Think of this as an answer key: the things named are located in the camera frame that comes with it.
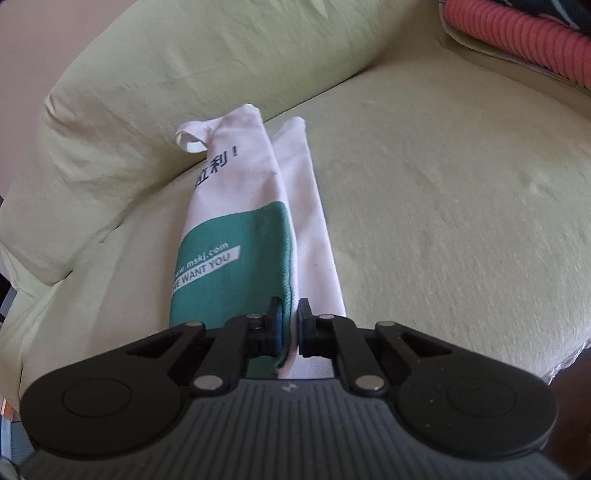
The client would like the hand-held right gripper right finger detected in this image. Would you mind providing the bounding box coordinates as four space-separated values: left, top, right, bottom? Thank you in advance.
298 299 455 397

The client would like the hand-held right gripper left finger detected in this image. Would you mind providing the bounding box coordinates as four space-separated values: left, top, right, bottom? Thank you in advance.
122 296 284 397

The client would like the white canvas shopping bag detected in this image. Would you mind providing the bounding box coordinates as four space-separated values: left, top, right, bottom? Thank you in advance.
168 104 348 381

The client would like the light green sofa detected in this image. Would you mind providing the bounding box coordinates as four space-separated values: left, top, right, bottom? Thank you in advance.
0 0 591 402

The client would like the pink ribbed folded towel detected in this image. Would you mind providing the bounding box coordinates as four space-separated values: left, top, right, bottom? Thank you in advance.
441 0 591 88

